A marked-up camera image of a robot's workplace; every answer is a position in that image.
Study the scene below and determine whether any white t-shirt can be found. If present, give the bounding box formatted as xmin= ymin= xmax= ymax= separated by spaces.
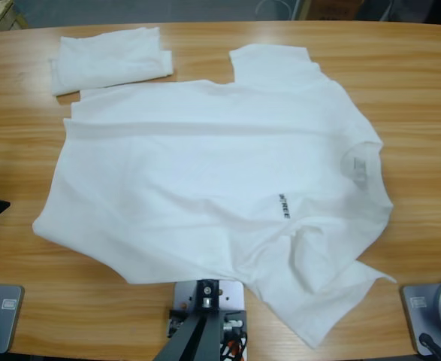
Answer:
xmin=31 ymin=43 xmax=398 ymax=347

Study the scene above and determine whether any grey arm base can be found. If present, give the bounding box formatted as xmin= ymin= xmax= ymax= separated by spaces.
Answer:
xmin=399 ymin=278 xmax=441 ymax=357
xmin=0 ymin=284 xmax=25 ymax=354

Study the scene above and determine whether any folded white cloth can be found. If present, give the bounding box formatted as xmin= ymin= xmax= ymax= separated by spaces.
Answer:
xmin=48 ymin=26 xmax=174 ymax=97

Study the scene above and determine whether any orange clamp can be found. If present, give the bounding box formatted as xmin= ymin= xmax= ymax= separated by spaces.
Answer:
xmin=222 ymin=332 xmax=248 ymax=361

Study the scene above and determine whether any cardboard box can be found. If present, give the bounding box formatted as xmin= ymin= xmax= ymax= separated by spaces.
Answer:
xmin=310 ymin=0 xmax=360 ymax=20

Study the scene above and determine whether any dark camera post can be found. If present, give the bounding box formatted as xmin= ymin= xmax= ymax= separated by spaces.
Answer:
xmin=156 ymin=278 xmax=225 ymax=361

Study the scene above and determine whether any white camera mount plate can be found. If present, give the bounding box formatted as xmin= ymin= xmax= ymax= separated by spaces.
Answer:
xmin=173 ymin=280 xmax=248 ymax=361

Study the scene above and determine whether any black base cable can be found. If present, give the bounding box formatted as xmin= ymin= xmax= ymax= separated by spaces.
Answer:
xmin=418 ymin=332 xmax=441 ymax=361

